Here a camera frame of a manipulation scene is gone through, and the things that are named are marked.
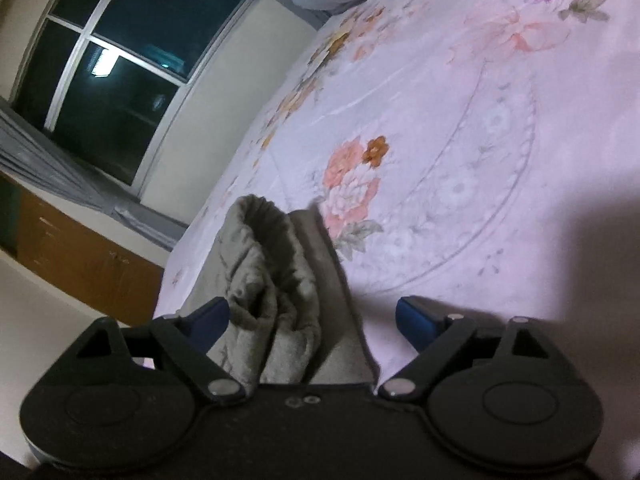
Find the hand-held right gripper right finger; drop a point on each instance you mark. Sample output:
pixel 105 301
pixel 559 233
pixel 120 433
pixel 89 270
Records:
pixel 415 322

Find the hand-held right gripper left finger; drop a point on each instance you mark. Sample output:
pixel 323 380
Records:
pixel 212 317

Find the grey towel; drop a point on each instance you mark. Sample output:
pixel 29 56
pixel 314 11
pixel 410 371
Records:
pixel 270 280

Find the brown wooden cabinet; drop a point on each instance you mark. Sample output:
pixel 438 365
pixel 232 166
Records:
pixel 90 265

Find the pink floral bed sheet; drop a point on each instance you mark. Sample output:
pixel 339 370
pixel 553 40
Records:
pixel 475 160

